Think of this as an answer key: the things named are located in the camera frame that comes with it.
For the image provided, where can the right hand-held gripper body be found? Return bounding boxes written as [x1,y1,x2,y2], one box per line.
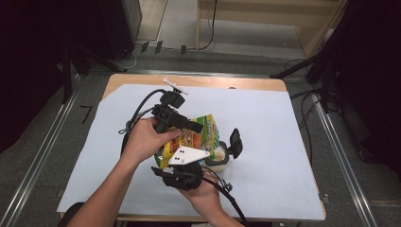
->
[166,145,211,192]

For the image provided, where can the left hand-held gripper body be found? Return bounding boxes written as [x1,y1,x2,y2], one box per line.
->
[150,79,189,133]

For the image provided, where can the yellow green spouted pouch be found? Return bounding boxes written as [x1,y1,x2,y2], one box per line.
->
[154,113,221,170]

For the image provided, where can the white jar with black lid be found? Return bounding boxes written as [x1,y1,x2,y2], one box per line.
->
[204,128,244,174]

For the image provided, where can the person's right hand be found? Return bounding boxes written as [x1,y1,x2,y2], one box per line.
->
[179,172,223,219]

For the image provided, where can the person's left hand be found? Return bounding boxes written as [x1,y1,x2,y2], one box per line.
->
[121,116,183,166]

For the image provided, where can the white table sheet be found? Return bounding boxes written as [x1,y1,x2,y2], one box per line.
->
[56,83,326,221]

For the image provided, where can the dark cabinet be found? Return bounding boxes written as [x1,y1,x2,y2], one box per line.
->
[99,0,143,61]

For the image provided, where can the black stand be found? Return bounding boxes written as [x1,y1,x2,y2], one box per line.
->
[61,44,128,105]
[270,53,339,114]

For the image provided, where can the black curtain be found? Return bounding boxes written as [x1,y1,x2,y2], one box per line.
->
[332,0,401,175]
[0,0,105,154]

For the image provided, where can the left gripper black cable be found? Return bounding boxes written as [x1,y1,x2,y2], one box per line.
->
[118,88,166,152]

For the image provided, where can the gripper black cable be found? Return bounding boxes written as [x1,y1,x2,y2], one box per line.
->
[118,88,166,152]
[201,166,251,227]

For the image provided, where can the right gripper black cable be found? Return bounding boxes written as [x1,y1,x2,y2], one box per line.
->
[201,166,251,227]

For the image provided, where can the white floor cable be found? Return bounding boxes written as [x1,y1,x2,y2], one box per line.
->
[111,44,144,72]

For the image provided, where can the black hanging cable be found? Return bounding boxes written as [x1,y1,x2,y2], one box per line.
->
[185,0,218,52]

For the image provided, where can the black floor cable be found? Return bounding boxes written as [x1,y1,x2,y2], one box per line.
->
[288,89,323,166]

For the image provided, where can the metal floor rail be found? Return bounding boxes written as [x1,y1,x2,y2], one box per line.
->
[0,74,85,227]
[310,93,379,227]

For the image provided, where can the wooden frame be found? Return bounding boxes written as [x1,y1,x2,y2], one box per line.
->
[196,0,350,60]

